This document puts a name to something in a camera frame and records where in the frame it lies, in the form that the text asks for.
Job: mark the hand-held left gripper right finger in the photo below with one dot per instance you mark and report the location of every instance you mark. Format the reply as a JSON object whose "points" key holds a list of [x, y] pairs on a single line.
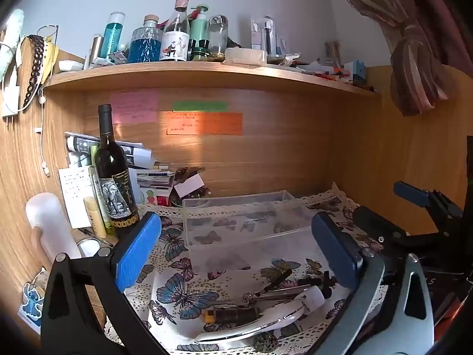
{"points": [[334, 251]]}

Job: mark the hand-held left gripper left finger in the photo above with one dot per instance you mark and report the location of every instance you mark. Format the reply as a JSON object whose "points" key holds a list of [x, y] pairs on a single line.
{"points": [[138, 251]]}

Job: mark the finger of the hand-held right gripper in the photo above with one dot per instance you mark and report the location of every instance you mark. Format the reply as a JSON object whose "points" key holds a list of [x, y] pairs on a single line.
{"points": [[410, 193], [373, 222]]}

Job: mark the small white tube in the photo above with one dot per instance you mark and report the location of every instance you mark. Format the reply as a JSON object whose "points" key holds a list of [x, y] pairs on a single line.
{"points": [[312, 299]]}

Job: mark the clear plastic box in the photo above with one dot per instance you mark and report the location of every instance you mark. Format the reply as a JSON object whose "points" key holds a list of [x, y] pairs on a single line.
{"points": [[240, 229]]}

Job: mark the round bronze ornament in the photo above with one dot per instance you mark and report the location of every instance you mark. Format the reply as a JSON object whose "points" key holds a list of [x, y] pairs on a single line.
{"points": [[264, 342]]}

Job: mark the round metal tin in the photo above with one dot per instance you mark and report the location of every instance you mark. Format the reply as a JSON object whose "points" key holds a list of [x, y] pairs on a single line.
{"points": [[88, 247]]}

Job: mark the yellow lip balm tube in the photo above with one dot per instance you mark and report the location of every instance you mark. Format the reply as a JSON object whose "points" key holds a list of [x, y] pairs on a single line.
{"points": [[95, 218]]}

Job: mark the stack of papers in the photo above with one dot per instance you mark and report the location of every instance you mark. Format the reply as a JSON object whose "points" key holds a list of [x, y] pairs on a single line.
{"points": [[147, 177]]}

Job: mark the butterfly print lace cloth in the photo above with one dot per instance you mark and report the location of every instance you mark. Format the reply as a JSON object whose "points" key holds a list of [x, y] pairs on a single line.
{"points": [[207, 288]]}

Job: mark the dark wine bottle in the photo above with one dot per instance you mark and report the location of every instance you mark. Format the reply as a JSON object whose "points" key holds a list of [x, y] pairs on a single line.
{"points": [[114, 177]]}

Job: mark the white card tag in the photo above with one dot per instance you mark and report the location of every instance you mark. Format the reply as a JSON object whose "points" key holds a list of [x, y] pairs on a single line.
{"points": [[189, 187]]}

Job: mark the white paper note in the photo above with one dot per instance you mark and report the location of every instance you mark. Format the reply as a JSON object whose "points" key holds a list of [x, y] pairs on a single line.
{"points": [[75, 192]]}

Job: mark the white plastic bottle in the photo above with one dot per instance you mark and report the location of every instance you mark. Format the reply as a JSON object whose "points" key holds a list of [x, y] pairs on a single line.
{"points": [[55, 222]]}

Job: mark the pile of dark trinkets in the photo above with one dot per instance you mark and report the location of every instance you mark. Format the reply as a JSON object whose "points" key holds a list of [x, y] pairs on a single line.
{"points": [[184, 173]]}

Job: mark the blue cartoon sticker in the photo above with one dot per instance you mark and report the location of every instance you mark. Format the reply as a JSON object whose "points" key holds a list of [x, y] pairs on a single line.
{"points": [[32, 303]]}

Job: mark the brown striped curtain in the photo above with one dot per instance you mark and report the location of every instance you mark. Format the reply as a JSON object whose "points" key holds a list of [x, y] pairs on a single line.
{"points": [[417, 63]]}

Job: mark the small blue box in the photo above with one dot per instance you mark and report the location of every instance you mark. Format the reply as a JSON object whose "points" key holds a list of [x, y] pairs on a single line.
{"points": [[358, 72]]}

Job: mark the orange sticky note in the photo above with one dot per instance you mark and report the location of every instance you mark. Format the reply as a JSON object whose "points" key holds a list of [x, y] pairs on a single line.
{"points": [[207, 124]]}

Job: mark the pink sticky note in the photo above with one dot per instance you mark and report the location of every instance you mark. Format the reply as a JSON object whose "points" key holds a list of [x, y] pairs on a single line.
{"points": [[135, 106]]}

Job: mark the pile of small stationery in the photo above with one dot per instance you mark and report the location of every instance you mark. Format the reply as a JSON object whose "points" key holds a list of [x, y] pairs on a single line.
{"points": [[317, 69]]}

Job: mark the green sticky note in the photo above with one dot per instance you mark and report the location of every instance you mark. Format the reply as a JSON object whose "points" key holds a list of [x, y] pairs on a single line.
{"points": [[199, 106]]}

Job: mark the glass jar of sticks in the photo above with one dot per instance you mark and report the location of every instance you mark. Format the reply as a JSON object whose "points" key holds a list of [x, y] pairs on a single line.
{"points": [[332, 53]]}

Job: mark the wooden shelf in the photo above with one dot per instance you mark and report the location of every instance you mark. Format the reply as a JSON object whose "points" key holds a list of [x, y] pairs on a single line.
{"points": [[207, 75]]}

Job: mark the white charger plug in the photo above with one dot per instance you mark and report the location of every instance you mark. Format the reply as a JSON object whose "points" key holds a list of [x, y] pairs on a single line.
{"points": [[11, 101]]}

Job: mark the blue liquid glass bottle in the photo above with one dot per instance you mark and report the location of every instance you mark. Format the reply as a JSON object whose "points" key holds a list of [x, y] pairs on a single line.
{"points": [[146, 46]]}

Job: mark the silver spray can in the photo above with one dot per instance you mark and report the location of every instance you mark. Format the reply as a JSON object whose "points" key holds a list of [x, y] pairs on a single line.
{"points": [[95, 50]]}

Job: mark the white rectangular box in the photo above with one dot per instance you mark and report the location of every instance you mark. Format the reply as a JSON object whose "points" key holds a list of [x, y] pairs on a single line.
{"points": [[245, 56]]}

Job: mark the clear bottle white label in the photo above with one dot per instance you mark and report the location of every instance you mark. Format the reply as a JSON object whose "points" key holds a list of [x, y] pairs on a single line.
{"points": [[174, 44]]}

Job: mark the clear blister package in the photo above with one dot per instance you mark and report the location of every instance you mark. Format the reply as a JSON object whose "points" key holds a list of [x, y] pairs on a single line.
{"points": [[268, 35]]}

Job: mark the tall teal bottle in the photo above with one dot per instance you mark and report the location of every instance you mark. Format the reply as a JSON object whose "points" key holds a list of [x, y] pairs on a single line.
{"points": [[112, 37]]}

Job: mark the clear glass jar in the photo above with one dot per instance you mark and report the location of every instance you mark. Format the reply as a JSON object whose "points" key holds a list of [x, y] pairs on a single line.
{"points": [[217, 35]]}

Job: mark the green pump bottle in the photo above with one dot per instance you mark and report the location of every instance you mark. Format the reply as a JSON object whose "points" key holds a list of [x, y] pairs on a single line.
{"points": [[199, 26]]}

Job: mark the eyeglasses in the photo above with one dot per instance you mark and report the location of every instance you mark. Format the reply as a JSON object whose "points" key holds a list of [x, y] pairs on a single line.
{"points": [[48, 31]]}

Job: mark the white fluffy duster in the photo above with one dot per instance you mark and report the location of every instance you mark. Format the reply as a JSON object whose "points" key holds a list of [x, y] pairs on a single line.
{"points": [[11, 40]]}

